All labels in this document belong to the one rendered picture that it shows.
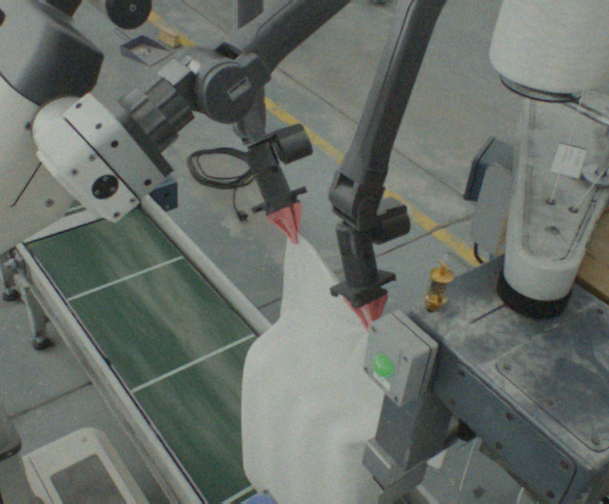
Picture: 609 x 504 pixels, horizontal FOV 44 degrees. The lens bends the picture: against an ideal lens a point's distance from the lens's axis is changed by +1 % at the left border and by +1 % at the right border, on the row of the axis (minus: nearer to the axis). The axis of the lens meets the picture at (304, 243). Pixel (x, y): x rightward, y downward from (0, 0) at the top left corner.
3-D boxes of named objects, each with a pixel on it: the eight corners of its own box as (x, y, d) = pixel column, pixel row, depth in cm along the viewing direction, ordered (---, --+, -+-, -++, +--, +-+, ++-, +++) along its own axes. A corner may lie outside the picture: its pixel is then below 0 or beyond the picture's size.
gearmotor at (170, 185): (108, 180, 296) (104, 147, 287) (142, 170, 303) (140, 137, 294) (144, 220, 278) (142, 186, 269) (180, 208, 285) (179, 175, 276)
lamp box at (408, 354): (361, 370, 99) (370, 320, 94) (387, 356, 101) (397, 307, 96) (400, 408, 95) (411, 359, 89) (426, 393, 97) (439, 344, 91)
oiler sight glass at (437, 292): (421, 294, 95) (426, 273, 93) (436, 287, 96) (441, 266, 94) (435, 306, 94) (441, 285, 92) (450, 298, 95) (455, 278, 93)
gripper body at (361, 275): (398, 283, 130) (391, 243, 127) (354, 305, 124) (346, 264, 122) (373, 276, 135) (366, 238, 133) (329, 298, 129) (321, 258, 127)
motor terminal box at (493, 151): (456, 211, 138) (470, 157, 131) (474, 185, 145) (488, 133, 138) (500, 226, 136) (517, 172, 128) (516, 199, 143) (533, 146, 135)
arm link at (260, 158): (240, 151, 150) (243, 145, 145) (272, 138, 152) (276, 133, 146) (254, 183, 151) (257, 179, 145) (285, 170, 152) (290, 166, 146)
